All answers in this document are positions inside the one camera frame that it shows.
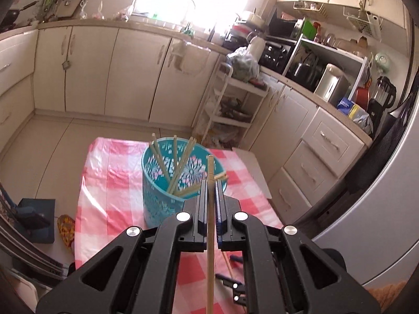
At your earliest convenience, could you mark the white rolling storage cart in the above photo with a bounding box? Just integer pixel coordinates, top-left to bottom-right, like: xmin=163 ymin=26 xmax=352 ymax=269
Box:
xmin=193 ymin=63 xmax=269 ymax=148

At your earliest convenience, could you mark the black microwave oven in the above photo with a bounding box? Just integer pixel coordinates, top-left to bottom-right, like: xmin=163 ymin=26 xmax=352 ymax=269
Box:
xmin=258 ymin=38 xmax=296 ymax=75

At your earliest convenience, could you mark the black frying pan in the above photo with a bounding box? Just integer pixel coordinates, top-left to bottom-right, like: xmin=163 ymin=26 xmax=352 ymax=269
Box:
xmin=0 ymin=0 xmax=38 ymax=33

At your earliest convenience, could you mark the green vegetables plastic bag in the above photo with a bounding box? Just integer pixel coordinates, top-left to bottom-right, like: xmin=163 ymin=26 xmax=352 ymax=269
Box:
xmin=226 ymin=47 xmax=259 ymax=82

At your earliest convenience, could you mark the black blender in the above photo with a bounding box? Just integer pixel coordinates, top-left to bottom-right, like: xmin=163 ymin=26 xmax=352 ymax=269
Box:
xmin=367 ymin=76 xmax=397 ymax=133

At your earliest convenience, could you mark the blue perforated plastic basket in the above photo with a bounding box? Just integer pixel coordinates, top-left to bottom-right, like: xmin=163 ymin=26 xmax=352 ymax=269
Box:
xmin=141 ymin=136 xmax=211 ymax=228

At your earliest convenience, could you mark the red white checkered tablecloth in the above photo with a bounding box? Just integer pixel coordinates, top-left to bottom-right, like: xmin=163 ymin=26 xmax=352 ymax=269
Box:
xmin=75 ymin=138 xmax=282 ymax=313

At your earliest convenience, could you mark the white electric kettle pot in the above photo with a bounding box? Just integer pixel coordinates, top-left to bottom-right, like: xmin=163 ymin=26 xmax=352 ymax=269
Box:
xmin=314 ymin=64 xmax=350 ymax=106

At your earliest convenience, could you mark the blue dustpan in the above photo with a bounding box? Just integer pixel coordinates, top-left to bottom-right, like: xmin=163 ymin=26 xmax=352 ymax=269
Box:
xmin=14 ymin=198 xmax=56 ymax=244

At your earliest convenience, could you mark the white thermos jug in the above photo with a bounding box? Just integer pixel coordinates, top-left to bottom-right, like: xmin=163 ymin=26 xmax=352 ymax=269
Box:
xmin=247 ymin=36 xmax=266 ymax=62

